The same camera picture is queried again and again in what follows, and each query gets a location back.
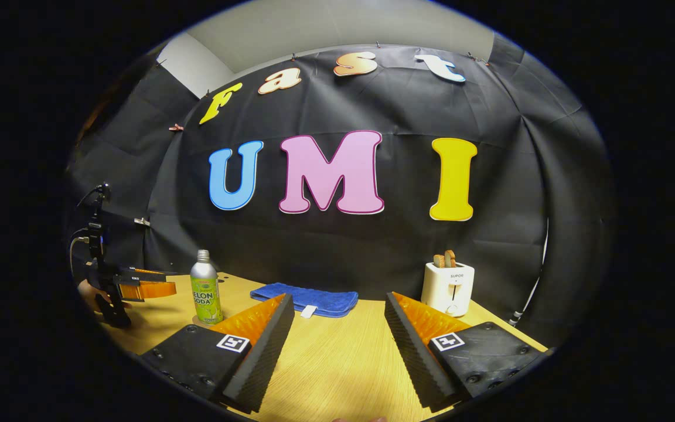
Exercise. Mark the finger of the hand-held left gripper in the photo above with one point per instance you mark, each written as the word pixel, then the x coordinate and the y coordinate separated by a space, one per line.
pixel 153 290
pixel 149 272

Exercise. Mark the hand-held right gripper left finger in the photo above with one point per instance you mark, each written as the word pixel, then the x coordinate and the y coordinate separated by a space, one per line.
pixel 258 357

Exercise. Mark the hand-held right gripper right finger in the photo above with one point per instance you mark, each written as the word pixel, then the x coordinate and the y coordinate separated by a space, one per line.
pixel 416 357

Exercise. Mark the silver green-label water bottle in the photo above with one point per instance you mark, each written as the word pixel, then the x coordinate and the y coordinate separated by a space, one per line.
pixel 205 293

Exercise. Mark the silver cloth clip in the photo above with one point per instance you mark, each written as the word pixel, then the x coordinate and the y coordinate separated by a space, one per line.
pixel 141 221

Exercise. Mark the white toaster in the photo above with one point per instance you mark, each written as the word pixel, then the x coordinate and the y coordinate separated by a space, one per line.
pixel 447 287

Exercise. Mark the blue folded towel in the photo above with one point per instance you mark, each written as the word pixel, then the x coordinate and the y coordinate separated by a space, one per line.
pixel 314 299

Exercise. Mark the brown bread slice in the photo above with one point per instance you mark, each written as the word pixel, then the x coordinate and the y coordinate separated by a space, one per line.
pixel 438 261
pixel 450 258

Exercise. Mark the black backdrop cloth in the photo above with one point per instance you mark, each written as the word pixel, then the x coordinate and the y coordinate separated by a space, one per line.
pixel 343 246

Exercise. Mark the copper cloth clip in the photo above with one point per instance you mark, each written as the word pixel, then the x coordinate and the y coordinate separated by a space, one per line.
pixel 176 127

